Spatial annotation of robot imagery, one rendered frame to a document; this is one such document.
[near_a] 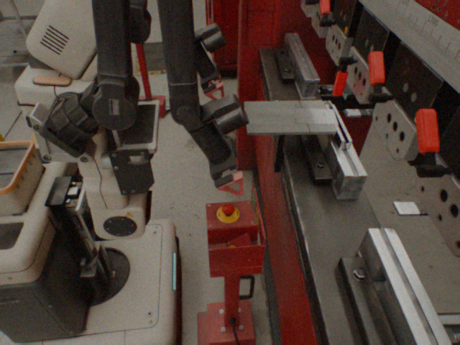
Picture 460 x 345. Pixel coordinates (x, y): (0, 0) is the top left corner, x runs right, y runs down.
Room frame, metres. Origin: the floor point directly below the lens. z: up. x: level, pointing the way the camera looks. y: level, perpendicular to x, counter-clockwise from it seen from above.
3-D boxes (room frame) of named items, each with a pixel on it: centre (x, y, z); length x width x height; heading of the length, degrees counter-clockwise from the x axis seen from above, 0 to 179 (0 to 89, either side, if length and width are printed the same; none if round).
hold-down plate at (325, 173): (0.84, -0.28, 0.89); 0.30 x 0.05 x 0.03; 1
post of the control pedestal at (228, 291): (0.62, -0.02, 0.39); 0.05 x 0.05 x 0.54; 5
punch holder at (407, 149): (0.51, -0.34, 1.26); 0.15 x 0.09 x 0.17; 1
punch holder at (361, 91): (0.71, -0.34, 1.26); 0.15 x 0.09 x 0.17; 1
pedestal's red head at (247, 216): (0.62, -0.02, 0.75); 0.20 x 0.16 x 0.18; 5
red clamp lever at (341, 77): (0.73, -0.28, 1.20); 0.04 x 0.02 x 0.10; 91
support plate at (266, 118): (0.88, -0.19, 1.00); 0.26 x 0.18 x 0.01; 91
